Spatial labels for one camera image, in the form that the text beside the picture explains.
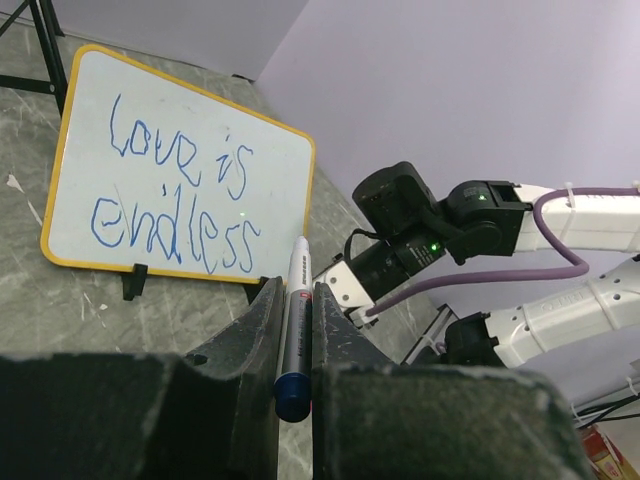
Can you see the orange framed whiteboard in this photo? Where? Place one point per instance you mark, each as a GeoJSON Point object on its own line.
{"type": "Point", "coordinates": [154, 171]}

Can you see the white marker pen body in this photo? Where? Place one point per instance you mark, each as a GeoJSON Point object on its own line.
{"type": "Point", "coordinates": [293, 386]}

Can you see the right aluminium frame rail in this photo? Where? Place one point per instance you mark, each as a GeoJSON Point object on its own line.
{"type": "Point", "coordinates": [430, 344]}

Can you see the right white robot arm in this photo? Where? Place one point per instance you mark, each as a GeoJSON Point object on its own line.
{"type": "Point", "coordinates": [595, 230]}

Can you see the black music stand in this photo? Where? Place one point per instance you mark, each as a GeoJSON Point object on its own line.
{"type": "Point", "coordinates": [48, 30]}

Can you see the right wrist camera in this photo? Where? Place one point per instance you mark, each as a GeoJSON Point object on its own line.
{"type": "Point", "coordinates": [350, 295]}

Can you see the yellow red packet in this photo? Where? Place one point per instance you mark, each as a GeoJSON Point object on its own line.
{"type": "Point", "coordinates": [607, 462]}

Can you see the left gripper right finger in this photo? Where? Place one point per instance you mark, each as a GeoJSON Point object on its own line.
{"type": "Point", "coordinates": [374, 419]}

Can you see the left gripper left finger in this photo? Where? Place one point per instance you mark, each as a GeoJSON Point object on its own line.
{"type": "Point", "coordinates": [208, 414]}

